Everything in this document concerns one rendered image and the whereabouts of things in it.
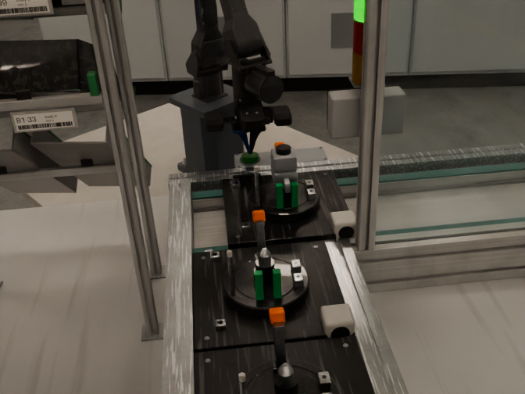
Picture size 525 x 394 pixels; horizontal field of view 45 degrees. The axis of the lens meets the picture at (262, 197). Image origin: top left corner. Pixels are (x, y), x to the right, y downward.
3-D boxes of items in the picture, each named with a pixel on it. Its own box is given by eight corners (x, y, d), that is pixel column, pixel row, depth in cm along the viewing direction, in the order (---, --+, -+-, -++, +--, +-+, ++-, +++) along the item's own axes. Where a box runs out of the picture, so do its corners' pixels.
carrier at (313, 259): (193, 261, 114) (185, 202, 107) (324, 248, 115) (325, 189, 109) (194, 360, 93) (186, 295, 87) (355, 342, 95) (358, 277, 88)
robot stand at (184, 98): (220, 149, 171) (214, 79, 160) (256, 167, 161) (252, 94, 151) (176, 169, 162) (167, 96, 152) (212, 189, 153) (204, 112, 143)
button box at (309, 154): (235, 176, 150) (233, 152, 147) (323, 168, 151) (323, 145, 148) (237, 191, 144) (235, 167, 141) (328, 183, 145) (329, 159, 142)
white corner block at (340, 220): (329, 229, 121) (329, 211, 119) (352, 227, 121) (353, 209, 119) (333, 243, 117) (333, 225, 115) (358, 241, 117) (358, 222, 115)
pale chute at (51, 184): (14, 193, 130) (16, 172, 131) (76, 192, 129) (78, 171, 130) (-65, 152, 103) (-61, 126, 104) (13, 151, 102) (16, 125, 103)
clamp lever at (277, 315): (273, 360, 86) (268, 307, 85) (287, 359, 86) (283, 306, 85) (275, 372, 83) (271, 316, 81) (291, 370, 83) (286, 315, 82)
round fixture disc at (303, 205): (246, 188, 131) (245, 180, 130) (313, 182, 132) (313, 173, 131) (252, 226, 119) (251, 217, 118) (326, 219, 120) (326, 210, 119)
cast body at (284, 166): (270, 172, 125) (269, 140, 121) (293, 170, 125) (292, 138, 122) (276, 194, 118) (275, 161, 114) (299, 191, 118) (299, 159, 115)
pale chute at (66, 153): (88, 186, 131) (90, 166, 132) (151, 186, 130) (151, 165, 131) (29, 144, 104) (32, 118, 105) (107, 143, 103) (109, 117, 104)
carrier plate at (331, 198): (222, 187, 136) (221, 178, 135) (332, 177, 138) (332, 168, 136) (228, 252, 116) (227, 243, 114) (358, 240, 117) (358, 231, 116)
